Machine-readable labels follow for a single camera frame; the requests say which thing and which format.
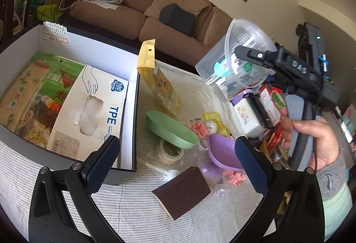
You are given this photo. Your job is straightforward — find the grey lumbar pillow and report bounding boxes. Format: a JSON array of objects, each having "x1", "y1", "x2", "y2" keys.
[{"x1": 159, "y1": 3, "x2": 196, "y2": 37}]

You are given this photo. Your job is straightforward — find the black remote control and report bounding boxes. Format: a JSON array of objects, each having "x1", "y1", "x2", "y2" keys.
[{"x1": 247, "y1": 94, "x2": 274, "y2": 129}]

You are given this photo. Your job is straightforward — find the green oval dish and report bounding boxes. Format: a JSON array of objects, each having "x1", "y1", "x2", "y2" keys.
[{"x1": 146, "y1": 110, "x2": 199, "y2": 149}]

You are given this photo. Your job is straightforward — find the brown sponge block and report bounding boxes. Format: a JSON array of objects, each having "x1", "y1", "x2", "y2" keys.
[{"x1": 152, "y1": 166, "x2": 212, "y2": 221}]

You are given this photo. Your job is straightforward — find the white cardboard box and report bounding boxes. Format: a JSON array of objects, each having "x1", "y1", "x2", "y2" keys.
[{"x1": 0, "y1": 20, "x2": 140, "y2": 186}]

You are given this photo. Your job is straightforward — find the person's right forearm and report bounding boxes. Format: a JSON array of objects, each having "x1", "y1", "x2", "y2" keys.
[{"x1": 316, "y1": 148, "x2": 352, "y2": 235}]

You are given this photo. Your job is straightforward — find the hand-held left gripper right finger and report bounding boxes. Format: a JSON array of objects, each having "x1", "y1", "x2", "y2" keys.
[{"x1": 234, "y1": 136, "x2": 326, "y2": 243}]

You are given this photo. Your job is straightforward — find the clear plastic bag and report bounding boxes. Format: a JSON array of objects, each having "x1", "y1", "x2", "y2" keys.
[{"x1": 181, "y1": 73, "x2": 234, "y2": 132}]

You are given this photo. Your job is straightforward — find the white striped tablecloth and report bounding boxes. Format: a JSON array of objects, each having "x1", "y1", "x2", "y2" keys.
[{"x1": 0, "y1": 59, "x2": 279, "y2": 243}]

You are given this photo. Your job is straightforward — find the clear tape roll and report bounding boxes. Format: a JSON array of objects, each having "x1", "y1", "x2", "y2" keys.
[{"x1": 158, "y1": 139, "x2": 185, "y2": 161}]

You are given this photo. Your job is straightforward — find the yellow snack pouch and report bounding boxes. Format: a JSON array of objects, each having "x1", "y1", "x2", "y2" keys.
[{"x1": 136, "y1": 40, "x2": 182, "y2": 115}]

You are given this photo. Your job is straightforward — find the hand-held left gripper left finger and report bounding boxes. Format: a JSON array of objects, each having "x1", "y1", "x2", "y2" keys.
[{"x1": 28, "y1": 135, "x2": 121, "y2": 243}]

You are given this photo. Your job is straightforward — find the brown sofa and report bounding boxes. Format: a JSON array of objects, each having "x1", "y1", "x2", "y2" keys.
[{"x1": 69, "y1": 0, "x2": 237, "y2": 65}]

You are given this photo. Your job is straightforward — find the pink flower clips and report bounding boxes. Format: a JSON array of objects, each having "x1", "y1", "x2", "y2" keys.
[
  {"x1": 222, "y1": 169, "x2": 248, "y2": 186},
  {"x1": 190, "y1": 121, "x2": 209, "y2": 140}
]

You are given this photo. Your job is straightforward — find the green yellow bag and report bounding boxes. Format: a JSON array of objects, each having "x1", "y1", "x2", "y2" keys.
[{"x1": 37, "y1": 4, "x2": 64, "y2": 22}]

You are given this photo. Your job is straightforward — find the white plastic spoon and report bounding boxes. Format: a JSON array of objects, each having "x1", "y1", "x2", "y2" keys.
[{"x1": 156, "y1": 168, "x2": 180, "y2": 179}]

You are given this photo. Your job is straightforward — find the yellow candy packet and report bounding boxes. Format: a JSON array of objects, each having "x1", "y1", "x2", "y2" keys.
[{"x1": 203, "y1": 112, "x2": 223, "y2": 132}]

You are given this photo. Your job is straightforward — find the green sushi kit packet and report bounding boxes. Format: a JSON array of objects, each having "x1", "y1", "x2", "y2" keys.
[{"x1": 0, "y1": 53, "x2": 85, "y2": 149}]

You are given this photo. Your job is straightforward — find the white blue glove box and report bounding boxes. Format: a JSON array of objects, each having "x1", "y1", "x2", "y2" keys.
[{"x1": 46, "y1": 64, "x2": 131, "y2": 161}]

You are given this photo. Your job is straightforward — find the dark wooden chair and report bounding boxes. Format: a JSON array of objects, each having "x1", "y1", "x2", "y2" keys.
[{"x1": 0, "y1": 0, "x2": 17, "y2": 43}]

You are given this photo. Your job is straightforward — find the white floral box purple lid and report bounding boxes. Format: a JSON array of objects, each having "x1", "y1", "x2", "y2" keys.
[{"x1": 232, "y1": 90, "x2": 269, "y2": 138}]

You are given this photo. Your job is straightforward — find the person's right hand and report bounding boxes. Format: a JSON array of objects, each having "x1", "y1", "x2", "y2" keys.
[{"x1": 279, "y1": 107, "x2": 340, "y2": 170}]

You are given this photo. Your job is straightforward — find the white papers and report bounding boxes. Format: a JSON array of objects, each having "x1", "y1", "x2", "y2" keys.
[{"x1": 83, "y1": 0, "x2": 117, "y2": 10}]

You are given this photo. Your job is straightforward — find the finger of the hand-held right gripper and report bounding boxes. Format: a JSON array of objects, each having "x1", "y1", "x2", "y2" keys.
[{"x1": 235, "y1": 46, "x2": 280, "y2": 67}]

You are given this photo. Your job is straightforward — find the purple plastic bowl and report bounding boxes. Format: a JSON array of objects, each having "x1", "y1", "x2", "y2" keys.
[{"x1": 208, "y1": 133, "x2": 245, "y2": 172}]

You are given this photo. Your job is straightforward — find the clear plastic cup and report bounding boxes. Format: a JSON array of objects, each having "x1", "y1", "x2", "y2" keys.
[{"x1": 195, "y1": 18, "x2": 277, "y2": 103}]

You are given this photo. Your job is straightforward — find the pile of red snack packets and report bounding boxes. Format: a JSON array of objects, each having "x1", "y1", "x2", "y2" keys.
[{"x1": 259, "y1": 84, "x2": 295, "y2": 166}]

